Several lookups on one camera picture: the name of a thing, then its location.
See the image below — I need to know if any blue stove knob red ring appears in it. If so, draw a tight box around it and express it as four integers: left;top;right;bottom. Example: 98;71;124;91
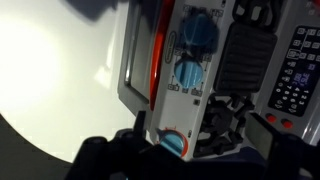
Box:
156;127;190;158

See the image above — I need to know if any grey oven door red handle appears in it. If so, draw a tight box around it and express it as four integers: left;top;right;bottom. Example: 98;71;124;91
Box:
116;0;176;113

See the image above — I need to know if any small red stove button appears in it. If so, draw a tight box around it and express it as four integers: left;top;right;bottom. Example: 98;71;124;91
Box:
265;113;278;124
281;118;294;130

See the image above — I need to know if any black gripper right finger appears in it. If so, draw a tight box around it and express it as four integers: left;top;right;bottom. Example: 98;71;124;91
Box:
245;112;285;161

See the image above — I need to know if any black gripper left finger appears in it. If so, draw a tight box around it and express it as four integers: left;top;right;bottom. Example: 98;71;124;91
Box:
133;110;148;138

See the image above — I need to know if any black keypad control panel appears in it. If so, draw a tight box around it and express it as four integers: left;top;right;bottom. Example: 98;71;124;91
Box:
267;25;320;118

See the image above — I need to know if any grey toy stove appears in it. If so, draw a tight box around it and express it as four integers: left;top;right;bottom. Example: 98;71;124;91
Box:
116;0;320;161

